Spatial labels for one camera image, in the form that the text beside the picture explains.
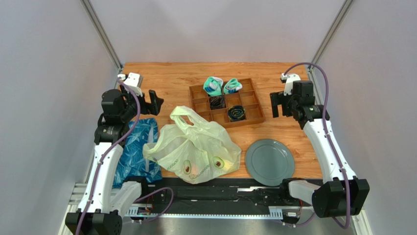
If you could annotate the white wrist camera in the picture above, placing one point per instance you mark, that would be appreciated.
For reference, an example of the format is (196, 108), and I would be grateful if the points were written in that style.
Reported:
(133, 81)
(289, 79)

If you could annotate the pale yellow plastic bag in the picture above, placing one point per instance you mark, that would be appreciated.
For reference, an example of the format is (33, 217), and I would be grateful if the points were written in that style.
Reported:
(194, 149)

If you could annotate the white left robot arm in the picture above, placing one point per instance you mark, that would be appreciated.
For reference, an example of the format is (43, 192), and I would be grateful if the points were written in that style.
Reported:
(98, 213)

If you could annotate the teal white sock right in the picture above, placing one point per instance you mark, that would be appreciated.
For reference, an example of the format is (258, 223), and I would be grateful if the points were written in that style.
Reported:
(232, 86)

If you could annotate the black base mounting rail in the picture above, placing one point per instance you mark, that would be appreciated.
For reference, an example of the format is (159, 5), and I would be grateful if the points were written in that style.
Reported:
(218, 198)

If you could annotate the teal white sock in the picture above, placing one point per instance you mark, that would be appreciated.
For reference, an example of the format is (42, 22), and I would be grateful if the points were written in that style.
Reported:
(232, 86)
(213, 86)

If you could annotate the grey round plate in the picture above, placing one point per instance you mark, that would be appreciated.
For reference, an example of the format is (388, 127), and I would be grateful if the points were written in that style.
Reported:
(269, 162)

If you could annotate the blue leaf-pattern cloth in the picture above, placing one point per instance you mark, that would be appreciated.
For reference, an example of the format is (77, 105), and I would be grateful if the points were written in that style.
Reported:
(132, 161)

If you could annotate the black rolled sock upper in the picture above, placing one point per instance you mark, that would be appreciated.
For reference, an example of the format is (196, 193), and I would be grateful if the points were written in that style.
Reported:
(217, 102)

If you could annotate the brown compartment tray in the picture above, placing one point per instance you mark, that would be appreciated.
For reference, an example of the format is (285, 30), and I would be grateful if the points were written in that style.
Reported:
(247, 97)

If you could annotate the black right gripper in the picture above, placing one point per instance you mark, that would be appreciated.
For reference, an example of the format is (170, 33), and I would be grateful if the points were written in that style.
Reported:
(283, 104)

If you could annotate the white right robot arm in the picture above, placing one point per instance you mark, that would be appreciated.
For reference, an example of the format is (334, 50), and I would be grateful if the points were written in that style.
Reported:
(342, 192)

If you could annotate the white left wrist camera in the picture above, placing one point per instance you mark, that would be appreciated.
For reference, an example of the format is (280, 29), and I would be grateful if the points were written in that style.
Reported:
(133, 81)

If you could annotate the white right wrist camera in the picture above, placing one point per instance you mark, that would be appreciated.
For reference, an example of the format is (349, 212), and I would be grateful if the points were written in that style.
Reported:
(289, 79)

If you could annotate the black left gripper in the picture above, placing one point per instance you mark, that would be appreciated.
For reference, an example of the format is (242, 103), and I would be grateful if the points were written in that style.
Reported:
(153, 107)

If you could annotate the teal white sock left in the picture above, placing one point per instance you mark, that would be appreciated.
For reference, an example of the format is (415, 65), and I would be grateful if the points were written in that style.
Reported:
(213, 86)

